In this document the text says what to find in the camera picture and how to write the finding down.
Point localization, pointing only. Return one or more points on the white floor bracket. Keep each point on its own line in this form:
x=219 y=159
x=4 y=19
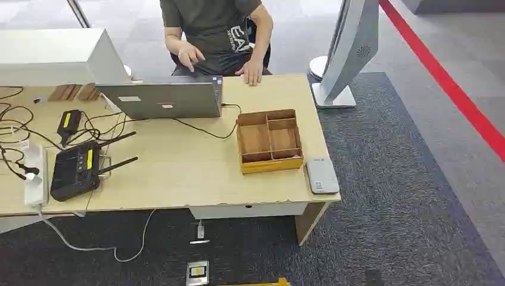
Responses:
x=200 y=233

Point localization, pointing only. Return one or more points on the white display stand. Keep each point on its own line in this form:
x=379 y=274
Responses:
x=347 y=51

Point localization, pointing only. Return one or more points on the small wooden blocks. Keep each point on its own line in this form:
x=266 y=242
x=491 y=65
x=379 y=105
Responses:
x=74 y=93

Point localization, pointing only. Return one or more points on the person's right hand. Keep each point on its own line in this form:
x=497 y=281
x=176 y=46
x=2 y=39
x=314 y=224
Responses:
x=189 y=55

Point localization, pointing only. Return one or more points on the black power adapter yellow label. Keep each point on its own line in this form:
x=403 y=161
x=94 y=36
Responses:
x=69 y=123

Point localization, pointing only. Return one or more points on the white power strip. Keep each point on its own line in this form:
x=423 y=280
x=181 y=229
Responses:
x=36 y=173

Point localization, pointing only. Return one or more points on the wooden compartment box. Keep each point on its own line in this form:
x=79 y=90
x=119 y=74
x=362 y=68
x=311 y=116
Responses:
x=269 y=140

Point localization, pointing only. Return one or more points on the black plug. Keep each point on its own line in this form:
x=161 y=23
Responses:
x=26 y=169

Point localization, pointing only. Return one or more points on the pale wooden desk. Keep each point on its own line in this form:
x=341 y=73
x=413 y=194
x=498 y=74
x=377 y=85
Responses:
x=189 y=173

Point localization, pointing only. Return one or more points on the person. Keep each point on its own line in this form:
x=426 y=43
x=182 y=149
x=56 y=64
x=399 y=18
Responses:
x=213 y=27

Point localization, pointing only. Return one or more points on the person's left hand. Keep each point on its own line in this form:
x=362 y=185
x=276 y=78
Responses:
x=251 y=72

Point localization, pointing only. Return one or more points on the black router with antennas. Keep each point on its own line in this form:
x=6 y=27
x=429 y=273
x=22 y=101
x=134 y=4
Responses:
x=75 y=170

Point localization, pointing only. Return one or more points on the grey laptop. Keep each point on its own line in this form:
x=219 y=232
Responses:
x=165 y=99

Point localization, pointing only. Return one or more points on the red floor tape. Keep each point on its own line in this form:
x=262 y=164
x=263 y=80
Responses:
x=446 y=81

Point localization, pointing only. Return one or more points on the white box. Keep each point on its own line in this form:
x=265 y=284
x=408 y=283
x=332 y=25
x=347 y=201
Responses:
x=55 y=55

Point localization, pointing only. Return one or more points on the silver floor socket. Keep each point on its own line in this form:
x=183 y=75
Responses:
x=197 y=272

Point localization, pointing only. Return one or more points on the dark grey carpet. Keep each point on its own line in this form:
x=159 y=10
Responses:
x=355 y=221

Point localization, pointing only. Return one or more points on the person's hand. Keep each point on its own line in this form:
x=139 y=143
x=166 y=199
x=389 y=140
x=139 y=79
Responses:
x=251 y=72
x=189 y=55

